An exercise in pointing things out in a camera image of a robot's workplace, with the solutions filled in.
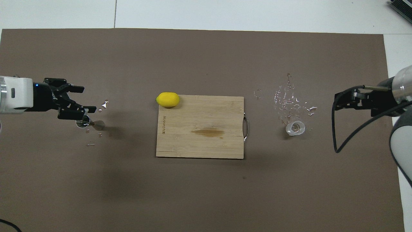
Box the brown table mat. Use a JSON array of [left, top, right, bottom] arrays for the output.
[[0, 28, 405, 232]]

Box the wooden cutting board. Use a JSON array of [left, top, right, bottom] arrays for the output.
[[156, 95, 249, 160]]

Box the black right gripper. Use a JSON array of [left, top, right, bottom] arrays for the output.
[[335, 90, 399, 117]]

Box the metal jigger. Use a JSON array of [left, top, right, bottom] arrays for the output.
[[76, 118, 106, 131]]

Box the clear glass cup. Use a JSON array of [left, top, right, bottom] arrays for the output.
[[286, 121, 305, 136]]

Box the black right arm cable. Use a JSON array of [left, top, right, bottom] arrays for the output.
[[332, 84, 412, 153]]

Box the grey ribbed device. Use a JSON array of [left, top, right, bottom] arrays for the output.
[[388, 0, 412, 20]]

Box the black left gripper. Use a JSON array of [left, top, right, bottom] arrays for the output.
[[32, 78, 97, 120]]

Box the yellow lemon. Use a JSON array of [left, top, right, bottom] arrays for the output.
[[156, 92, 180, 107]]

